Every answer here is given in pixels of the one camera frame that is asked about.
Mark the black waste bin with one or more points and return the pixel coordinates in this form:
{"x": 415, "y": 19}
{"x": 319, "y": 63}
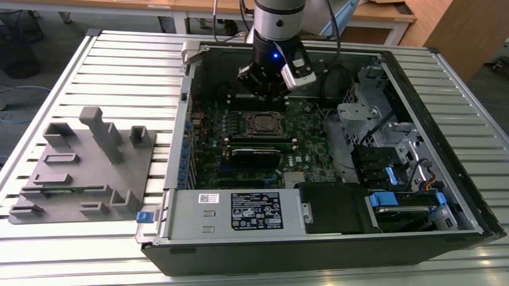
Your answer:
{"x": 20, "y": 65}

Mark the wooden cabinet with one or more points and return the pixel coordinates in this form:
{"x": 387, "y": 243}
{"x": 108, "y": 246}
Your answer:
{"x": 457, "y": 29}

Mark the green RAM stick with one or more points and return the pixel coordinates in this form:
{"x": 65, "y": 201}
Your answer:
{"x": 74, "y": 189}
{"x": 257, "y": 145}

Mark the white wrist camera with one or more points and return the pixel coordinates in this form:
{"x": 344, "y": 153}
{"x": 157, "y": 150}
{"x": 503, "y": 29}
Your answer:
{"x": 298, "y": 77}

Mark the grey parts rack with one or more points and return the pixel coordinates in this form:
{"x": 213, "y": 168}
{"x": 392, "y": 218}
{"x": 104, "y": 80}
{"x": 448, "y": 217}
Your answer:
{"x": 98, "y": 167}

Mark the hard disk in blue carrier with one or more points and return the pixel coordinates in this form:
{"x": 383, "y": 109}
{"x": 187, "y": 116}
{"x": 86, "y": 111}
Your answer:
{"x": 383, "y": 199}

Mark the silver CPU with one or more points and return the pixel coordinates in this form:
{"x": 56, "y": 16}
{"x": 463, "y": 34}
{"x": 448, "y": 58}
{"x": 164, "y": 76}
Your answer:
{"x": 265, "y": 123}

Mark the black PC case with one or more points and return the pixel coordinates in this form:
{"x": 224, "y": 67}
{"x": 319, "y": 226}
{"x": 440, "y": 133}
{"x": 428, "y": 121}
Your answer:
{"x": 277, "y": 259}

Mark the black plastic disk bay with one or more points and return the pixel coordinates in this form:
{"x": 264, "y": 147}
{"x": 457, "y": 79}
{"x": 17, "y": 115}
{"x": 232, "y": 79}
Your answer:
{"x": 371, "y": 158}

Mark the office chair base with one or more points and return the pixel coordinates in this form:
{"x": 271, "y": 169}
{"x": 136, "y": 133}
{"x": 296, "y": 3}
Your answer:
{"x": 501, "y": 64}

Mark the black graphics card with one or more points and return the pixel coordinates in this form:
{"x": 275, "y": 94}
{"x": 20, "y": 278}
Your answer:
{"x": 253, "y": 161}

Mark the green motherboard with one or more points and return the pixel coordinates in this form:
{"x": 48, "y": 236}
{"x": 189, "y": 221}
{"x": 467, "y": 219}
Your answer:
{"x": 314, "y": 149}

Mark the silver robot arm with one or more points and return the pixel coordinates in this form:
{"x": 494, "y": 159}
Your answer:
{"x": 277, "y": 18}

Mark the wooden desk white frame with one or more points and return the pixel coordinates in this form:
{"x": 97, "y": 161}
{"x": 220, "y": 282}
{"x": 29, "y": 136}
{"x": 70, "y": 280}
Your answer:
{"x": 376, "y": 13}

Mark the small grey wrist camera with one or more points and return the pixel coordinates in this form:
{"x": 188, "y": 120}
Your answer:
{"x": 244, "y": 73}

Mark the CPU socket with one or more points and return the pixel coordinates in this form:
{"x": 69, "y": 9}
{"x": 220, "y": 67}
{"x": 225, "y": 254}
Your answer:
{"x": 245, "y": 136}

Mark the silver metal disk bay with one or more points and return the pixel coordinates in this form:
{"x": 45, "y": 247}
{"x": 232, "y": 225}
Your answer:
{"x": 355, "y": 111}

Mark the blue plastic clip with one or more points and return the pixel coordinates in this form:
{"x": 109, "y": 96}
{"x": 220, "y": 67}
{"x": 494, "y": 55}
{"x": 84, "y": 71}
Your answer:
{"x": 391, "y": 175}

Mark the grey power supply unit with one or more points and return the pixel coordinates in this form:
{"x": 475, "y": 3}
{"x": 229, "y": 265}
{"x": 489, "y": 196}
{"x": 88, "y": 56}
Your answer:
{"x": 191, "y": 217}

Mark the blue case latch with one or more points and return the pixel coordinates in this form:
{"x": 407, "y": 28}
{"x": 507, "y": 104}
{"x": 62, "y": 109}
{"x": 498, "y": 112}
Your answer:
{"x": 144, "y": 217}

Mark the silver chipset heatsink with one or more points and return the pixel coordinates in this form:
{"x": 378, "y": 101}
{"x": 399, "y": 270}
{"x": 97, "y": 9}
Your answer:
{"x": 294, "y": 177}

